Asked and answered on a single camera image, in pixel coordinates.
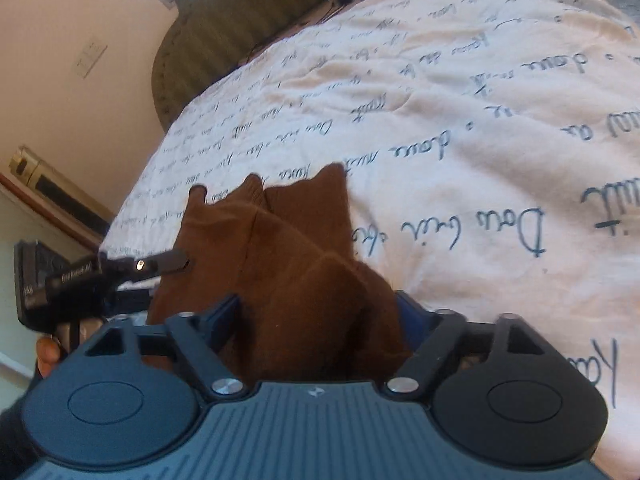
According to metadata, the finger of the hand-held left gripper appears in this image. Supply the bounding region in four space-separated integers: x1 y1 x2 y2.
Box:
102 251 192 282
111 282 160 317

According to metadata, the black cable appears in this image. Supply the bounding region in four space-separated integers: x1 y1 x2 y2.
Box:
320 0 351 23

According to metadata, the person's left hand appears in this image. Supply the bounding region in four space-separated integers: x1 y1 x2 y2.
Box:
35 335 65 380

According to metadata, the green ribbed headboard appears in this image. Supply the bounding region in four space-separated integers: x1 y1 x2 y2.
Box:
151 0 401 133

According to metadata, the wooden door frame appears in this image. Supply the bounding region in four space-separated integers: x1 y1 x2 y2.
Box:
0 144 117 253

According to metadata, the brown knit garment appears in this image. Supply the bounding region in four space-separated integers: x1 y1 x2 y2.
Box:
147 161 417 392

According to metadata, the white wall light switch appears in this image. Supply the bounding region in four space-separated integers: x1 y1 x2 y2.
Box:
75 42 109 79

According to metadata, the white script printed blanket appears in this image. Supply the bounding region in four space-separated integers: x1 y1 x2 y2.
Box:
99 0 640 463

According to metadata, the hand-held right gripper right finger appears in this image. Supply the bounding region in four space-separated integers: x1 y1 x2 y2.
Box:
384 290 549 404

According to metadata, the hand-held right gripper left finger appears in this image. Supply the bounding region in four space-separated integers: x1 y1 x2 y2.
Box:
101 294 243 402

